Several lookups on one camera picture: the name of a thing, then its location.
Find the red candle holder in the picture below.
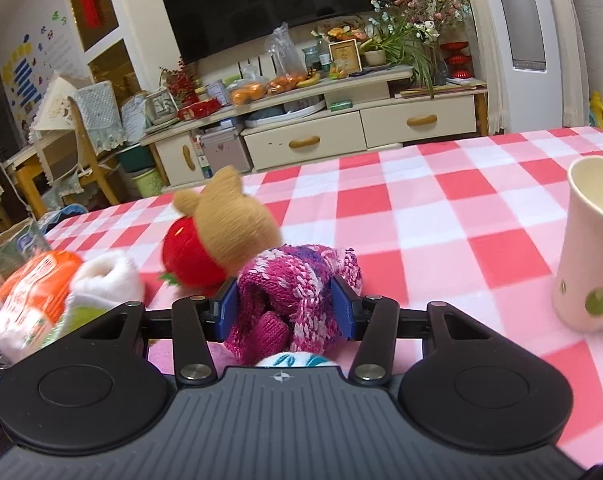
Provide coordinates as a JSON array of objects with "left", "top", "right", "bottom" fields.
[{"left": 440, "top": 41, "right": 473, "bottom": 79}]

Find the potted flower plant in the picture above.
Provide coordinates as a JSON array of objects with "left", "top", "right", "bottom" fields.
[{"left": 359, "top": 0, "right": 472, "bottom": 91}]

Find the framed picture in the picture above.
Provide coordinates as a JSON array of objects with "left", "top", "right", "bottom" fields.
[{"left": 330, "top": 39, "right": 362, "bottom": 75}]

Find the bear plush with red strawberry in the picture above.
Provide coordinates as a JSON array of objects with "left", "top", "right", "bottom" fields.
[{"left": 161, "top": 166, "right": 282, "bottom": 296}]

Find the cream tv cabinet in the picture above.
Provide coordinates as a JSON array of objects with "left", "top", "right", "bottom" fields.
[{"left": 141, "top": 66, "right": 488, "bottom": 190}]

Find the green plastic bucket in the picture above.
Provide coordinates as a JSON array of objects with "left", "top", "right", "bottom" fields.
[{"left": 131, "top": 167, "right": 164, "bottom": 198}]

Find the white paper cup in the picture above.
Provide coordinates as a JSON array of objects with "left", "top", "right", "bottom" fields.
[{"left": 552, "top": 156, "right": 603, "bottom": 332}]

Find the white patterned sock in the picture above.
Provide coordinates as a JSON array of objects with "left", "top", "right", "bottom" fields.
[{"left": 257, "top": 351, "right": 337, "bottom": 368}]

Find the clear plastic snack bag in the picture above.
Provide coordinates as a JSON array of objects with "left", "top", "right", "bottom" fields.
[{"left": 0, "top": 219, "right": 51, "bottom": 286}]

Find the red checkered tablecloth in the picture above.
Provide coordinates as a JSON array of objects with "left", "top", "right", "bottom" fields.
[{"left": 43, "top": 126, "right": 603, "bottom": 468}]

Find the white standing air conditioner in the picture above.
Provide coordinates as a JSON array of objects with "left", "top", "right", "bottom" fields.
[{"left": 469, "top": 0, "right": 588, "bottom": 133}]

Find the wooden chair with lace cover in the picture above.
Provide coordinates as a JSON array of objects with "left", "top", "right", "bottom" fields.
[{"left": 4, "top": 72, "right": 126, "bottom": 218}]

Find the pink storage box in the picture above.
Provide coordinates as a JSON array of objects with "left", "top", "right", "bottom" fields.
[{"left": 200, "top": 129, "right": 252, "bottom": 174}]

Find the magenta knitted sock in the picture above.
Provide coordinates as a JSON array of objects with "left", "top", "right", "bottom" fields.
[{"left": 224, "top": 245, "right": 362, "bottom": 366}]

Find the orange tissue pack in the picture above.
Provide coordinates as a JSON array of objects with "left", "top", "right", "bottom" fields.
[{"left": 0, "top": 250, "right": 83, "bottom": 364}]

